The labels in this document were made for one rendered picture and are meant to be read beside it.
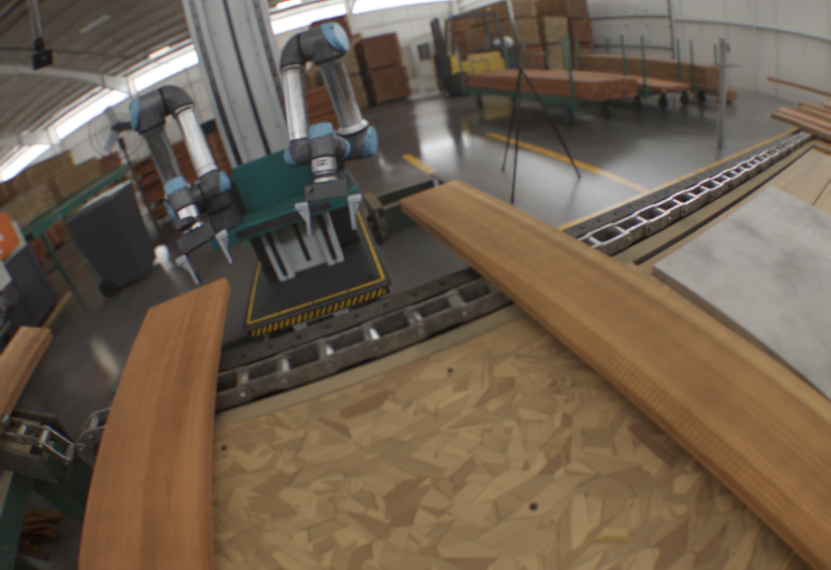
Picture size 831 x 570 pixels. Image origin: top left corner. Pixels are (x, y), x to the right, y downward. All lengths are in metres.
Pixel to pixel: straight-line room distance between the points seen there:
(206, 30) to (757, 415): 1.80
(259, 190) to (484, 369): 1.33
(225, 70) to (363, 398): 1.44
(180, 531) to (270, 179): 1.38
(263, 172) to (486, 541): 1.48
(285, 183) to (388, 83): 9.68
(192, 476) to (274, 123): 1.41
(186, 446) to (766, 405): 0.62
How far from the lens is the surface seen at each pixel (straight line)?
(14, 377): 1.01
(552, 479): 0.36
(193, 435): 0.47
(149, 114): 1.39
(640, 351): 0.40
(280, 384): 0.51
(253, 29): 1.59
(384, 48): 11.21
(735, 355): 0.44
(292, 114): 1.25
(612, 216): 0.77
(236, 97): 1.63
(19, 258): 5.73
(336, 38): 1.25
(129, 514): 0.48
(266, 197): 1.59
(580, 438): 0.38
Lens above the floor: 1.17
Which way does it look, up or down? 31 degrees down
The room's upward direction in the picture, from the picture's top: 13 degrees counter-clockwise
